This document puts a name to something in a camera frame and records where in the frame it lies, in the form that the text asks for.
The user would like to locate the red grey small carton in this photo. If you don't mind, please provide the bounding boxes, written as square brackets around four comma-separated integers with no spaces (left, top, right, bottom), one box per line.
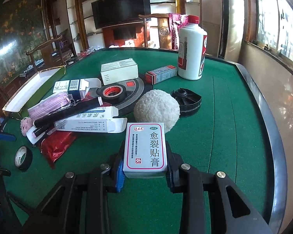
[145,65,177,85]

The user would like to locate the pink zipper pouch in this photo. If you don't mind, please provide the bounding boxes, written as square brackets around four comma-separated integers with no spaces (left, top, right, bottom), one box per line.
[28,92,71,121]

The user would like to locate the black white open small box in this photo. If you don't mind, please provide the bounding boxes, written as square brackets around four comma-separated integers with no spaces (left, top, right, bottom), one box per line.
[53,78,102,100]

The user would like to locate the round grey table centre panel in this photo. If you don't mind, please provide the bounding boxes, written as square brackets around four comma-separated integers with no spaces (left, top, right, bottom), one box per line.
[89,77,153,116]

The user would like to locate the wooden armchair at left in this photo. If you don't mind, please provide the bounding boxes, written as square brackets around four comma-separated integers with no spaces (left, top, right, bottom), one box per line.
[26,35,72,72]

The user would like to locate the white standing air conditioner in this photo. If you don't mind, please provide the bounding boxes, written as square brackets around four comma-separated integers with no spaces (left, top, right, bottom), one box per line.
[218,0,245,62]

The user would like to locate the white liquor bottle red cap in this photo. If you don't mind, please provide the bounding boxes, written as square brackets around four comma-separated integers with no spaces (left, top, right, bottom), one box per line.
[177,15,208,80]

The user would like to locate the white rectangular carton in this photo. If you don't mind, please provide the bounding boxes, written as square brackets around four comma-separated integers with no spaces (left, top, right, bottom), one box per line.
[100,58,138,85]

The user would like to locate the black half-round plastic part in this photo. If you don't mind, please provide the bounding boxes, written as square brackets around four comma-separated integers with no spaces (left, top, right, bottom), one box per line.
[171,88,202,117]

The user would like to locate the white plaster medicine box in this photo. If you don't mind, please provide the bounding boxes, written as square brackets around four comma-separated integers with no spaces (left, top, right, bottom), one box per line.
[123,123,167,179]

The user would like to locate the black tape roll white core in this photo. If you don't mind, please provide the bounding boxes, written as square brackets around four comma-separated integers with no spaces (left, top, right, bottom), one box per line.
[14,146,33,172]

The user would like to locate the red shiny pouch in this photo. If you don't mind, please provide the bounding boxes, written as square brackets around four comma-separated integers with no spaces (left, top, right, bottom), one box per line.
[40,131,77,169]

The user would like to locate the magenta cloth on chair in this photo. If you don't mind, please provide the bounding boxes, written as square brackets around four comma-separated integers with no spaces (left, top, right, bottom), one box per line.
[168,13,188,50]

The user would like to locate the black tape roll red core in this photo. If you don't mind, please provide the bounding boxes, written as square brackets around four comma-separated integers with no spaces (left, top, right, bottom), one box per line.
[96,85,126,105]

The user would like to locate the floral landscape painting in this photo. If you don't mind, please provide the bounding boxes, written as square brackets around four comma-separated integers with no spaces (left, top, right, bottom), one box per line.
[0,0,48,86]

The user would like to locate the long white medicine box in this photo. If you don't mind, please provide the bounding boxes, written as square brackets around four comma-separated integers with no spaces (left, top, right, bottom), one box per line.
[26,105,128,145]

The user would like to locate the pink fluffy pompom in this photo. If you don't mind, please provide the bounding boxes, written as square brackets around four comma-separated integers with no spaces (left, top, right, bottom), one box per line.
[20,117,33,136]

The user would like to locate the white fluffy ball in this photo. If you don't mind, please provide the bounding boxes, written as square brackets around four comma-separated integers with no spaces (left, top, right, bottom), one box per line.
[133,89,180,133]

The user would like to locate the wooden armchair behind table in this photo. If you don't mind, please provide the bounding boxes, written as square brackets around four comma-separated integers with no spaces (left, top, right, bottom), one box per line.
[138,13,173,50]

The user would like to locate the black flat television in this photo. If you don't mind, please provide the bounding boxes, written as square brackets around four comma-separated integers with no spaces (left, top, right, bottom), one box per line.
[91,0,151,28]

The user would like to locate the black marker pen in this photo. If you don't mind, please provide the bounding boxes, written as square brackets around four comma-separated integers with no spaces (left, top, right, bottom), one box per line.
[33,97,103,128]

